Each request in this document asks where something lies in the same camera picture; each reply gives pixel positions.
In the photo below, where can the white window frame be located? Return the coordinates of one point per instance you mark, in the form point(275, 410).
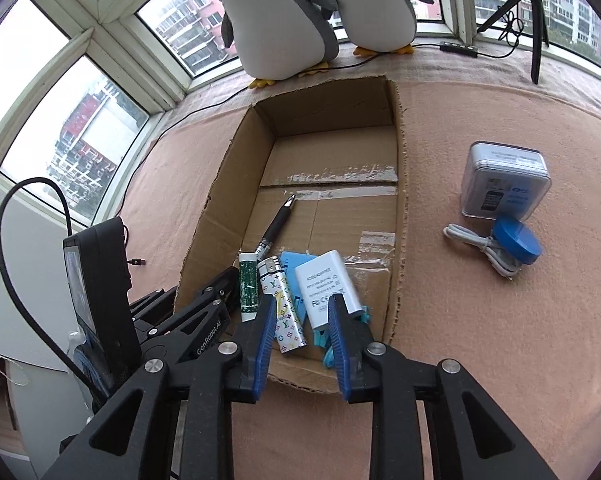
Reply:
point(130, 35)

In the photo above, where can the blue round disc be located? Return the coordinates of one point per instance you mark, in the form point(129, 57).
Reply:
point(518, 240)

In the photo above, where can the white printed lighter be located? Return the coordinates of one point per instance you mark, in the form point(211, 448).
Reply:
point(285, 320)

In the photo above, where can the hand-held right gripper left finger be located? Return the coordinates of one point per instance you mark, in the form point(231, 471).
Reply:
point(263, 355)

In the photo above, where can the large penguin plush toy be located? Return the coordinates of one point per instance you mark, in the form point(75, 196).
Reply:
point(270, 25)

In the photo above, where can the green and white glue stick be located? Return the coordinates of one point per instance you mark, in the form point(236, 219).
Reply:
point(249, 285)

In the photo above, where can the black tripod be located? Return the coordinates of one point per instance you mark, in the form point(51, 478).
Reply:
point(536, 45)

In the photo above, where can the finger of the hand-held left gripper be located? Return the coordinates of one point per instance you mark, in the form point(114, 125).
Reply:
point(153, 307)
point(200, 327)

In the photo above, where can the pink blanket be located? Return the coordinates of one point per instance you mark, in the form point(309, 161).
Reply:
point(480, 360)

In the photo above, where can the short black connector plug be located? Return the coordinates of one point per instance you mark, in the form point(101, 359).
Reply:
point(138, 261)

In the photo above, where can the black pen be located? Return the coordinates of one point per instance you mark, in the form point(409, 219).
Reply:
point(278, 225)

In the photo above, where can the cardboard box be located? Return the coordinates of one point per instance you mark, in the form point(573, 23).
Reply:
point(330, 150)

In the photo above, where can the black inline remote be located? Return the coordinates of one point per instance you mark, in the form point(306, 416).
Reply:
point(459, 48)

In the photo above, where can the small penguin plush toy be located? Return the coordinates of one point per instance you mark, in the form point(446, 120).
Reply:
point(375, 10)

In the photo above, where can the white power adapter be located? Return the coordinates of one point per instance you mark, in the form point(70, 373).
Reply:
point(325, 280)

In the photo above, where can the clear plastic case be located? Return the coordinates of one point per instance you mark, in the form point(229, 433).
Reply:
point(500, 180)

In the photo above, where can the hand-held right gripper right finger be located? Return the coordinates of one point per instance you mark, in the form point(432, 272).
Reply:
point(341, 355)

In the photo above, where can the blue folding phone stand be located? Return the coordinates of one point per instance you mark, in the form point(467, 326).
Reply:
point(293, 260)

